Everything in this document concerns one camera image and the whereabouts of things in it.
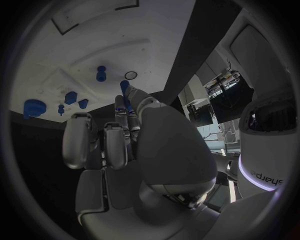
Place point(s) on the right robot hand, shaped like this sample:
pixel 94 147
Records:
pixel 168 150

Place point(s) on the blue long peg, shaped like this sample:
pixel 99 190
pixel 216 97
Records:
pixel 123 85

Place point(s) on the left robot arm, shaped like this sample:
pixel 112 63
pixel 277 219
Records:
pixel 257 56

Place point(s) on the white task board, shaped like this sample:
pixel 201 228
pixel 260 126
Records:
pixel 98 46

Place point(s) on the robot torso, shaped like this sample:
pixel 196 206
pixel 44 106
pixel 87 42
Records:
pixel 264 150

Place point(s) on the small blue block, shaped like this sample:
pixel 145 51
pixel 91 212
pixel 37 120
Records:
pixel 83 103

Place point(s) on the blue plug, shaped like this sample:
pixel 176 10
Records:
pixel 101 74

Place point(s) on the small blue peg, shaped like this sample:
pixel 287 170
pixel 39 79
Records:
pixel 61 109

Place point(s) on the blue gear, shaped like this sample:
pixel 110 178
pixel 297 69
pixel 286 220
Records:
pixel 34 108

